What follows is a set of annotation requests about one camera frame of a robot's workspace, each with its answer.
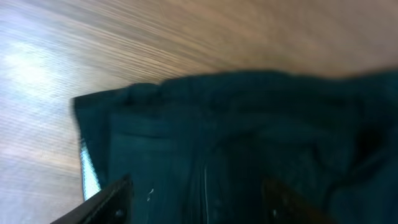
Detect black shorts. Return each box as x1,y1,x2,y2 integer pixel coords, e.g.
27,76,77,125
73,70,397,223

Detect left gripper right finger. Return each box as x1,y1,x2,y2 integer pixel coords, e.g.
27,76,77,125
262,179,336,224

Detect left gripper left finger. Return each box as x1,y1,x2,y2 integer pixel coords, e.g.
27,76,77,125
51,175,132,224

